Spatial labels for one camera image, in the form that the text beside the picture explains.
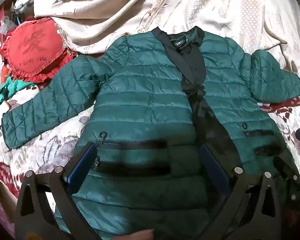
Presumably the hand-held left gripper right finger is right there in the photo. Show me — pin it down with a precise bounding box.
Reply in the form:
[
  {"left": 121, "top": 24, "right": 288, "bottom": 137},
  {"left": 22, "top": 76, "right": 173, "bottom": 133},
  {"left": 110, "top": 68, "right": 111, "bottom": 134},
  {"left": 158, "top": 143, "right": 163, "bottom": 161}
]
[{"left": 199, "top": 144, "right": 288, "bottom": 240}]

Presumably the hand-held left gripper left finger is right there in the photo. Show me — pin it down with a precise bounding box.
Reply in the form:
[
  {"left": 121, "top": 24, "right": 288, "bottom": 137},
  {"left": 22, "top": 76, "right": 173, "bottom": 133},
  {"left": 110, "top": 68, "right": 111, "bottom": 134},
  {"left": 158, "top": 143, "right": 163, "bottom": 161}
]
[{"left": 14, "top": 142, "right": 100, "bottom": 240}]

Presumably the green quilted puffer jacket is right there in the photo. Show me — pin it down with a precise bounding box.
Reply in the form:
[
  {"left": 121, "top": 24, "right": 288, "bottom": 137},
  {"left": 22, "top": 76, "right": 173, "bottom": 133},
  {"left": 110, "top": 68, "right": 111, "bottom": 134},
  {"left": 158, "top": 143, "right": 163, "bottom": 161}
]
[{"left": 1, "top": 26, "right": 300, "bottom": 240}]

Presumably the floral red and white blanket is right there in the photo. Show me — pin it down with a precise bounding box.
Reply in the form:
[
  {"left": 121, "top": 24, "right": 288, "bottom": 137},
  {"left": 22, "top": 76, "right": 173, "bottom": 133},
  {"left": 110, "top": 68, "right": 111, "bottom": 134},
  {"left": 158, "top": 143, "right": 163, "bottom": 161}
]
[{"left": 0, "top": 12, "right": 300, "bottom": 240}]

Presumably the teal cloth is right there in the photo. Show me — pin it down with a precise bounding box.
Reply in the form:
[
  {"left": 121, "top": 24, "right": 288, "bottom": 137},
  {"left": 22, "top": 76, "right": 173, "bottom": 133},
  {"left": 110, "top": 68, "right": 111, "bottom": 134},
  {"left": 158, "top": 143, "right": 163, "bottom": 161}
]
[{"left": 0, "top": 76, "right": 28, "bottom": 113}]

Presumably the red ruffled pillow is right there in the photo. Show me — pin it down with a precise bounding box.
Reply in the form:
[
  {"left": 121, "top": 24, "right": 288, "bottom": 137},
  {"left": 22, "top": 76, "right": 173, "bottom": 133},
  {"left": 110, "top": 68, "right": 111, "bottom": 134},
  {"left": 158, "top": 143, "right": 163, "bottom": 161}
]
[{"left": 0, "top": 17, "right": 74, "bottom": 83}]

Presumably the beige patterned blanket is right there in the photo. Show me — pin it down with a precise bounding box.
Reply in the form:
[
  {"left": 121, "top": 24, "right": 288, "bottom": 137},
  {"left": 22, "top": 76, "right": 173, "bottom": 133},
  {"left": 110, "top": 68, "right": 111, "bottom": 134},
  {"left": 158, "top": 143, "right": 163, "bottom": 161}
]
[{"left": 14, "top": 0, "right": 300, "bottom": 68}]

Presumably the clear plastic bag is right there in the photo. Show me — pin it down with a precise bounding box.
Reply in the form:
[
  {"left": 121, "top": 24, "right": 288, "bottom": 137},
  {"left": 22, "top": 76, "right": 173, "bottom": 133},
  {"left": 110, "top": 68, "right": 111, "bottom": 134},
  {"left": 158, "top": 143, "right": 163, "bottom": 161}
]
[{"left": 0, "top": 15, "right": 15, "bottom": 34}]

